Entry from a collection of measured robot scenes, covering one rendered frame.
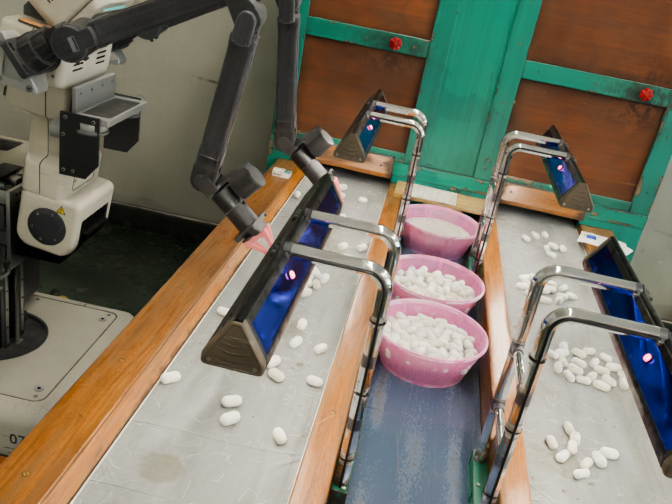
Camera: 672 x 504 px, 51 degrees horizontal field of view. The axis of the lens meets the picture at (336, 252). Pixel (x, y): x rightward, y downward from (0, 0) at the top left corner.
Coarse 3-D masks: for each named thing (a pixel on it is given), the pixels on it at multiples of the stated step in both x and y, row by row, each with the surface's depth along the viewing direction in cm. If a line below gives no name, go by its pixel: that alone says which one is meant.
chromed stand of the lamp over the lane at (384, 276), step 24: (312, 216) 116; (336, 216) 117; (384, 240) 116; (336, 264) 102; (360, 264) 102; (384, 264) 118; (384, 288) 102; (384, 312) 104; (360, 384) 110; (360, 408) 111; (360, 432) 132; (336, 480) 118
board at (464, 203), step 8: (400, 184) 251; (400, 192) 243; (416, 200) 240; (424, 200) 240; (456, 200) 245; (464, 200) 247; (472, 200) 248; (480, 200) 250; (456, 208) 239; (464, 208) 239; (472, 208) 240; (480, 208) 242
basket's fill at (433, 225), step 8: (416, 224) 230; (424, 224) 230; (432, 224) 231; (440, 224) 233; (448, 224) 237; (432, 232) 226; (440, 232) 226; (448, 232) 228; (456, 232) 228; (464, 232) 232; (440, 240) 221
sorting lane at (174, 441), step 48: (384, 192) 251; (336, 240) 205; (240, 288) 168; (336, 288) 177; (192, 336) 146; (288, 336) 153; (336, 336) 156; (192, 384) 132; (240, 384) 134; (288, 384) 137; (144, 432) 118; (192, 432) 120; (240, 432) 122; (288, 432) 124; (96, 480) 106; (144, 480) 108; (192, 480) 110; (240, 480) 112; (288, 480) 113
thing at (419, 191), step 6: (414, 186) 251; (420, 186) 252; (426, 186) 253; (414, 192) 244; (420, 192) 246; (426, 192) 247; (432, 192) 248; (438, 192) 249; (444, 192) 250; (450, 192) 252; (426, 198) 241; (432, 198) 242; (438, 198) 243; (444, 198) 244; (450, 198) 245; (456, 198) 247; (450, 204) 240
